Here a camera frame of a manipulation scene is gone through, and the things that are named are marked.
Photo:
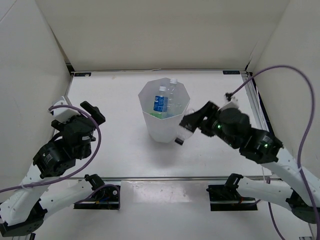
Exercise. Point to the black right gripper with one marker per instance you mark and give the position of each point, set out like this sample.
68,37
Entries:
194,120

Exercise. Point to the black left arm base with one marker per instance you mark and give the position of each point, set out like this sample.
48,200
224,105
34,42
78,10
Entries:
107,198

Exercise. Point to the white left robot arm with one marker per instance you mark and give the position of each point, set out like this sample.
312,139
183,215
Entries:
28,207

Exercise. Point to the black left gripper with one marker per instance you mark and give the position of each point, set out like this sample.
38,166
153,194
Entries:
94,111

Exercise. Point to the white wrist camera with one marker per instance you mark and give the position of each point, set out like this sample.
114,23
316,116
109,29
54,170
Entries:
63,114
231,102

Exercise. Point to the blue Pocari Sweat bottle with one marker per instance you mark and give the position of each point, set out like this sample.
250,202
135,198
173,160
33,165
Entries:
160,104

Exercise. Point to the green plastic soda bottle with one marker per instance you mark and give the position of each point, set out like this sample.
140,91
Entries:
158,115

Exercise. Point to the clear unlabeled plastic bottle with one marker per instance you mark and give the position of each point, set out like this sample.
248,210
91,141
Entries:
174,106

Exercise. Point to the clear bottle black label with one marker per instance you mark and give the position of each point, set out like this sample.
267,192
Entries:
186,127

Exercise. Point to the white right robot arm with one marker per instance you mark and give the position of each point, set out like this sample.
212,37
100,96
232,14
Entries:
301,196

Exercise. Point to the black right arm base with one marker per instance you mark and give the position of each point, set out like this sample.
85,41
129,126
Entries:
225,197

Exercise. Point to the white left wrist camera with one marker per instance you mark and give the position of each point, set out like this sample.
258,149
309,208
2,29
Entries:
63,114

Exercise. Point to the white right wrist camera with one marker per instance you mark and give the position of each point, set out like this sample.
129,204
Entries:
231,102

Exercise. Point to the white octagonal plastic bin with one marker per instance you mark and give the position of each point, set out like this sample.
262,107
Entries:
161,130

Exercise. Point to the aluminium table edge rail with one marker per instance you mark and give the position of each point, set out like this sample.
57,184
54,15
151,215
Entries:
168,178

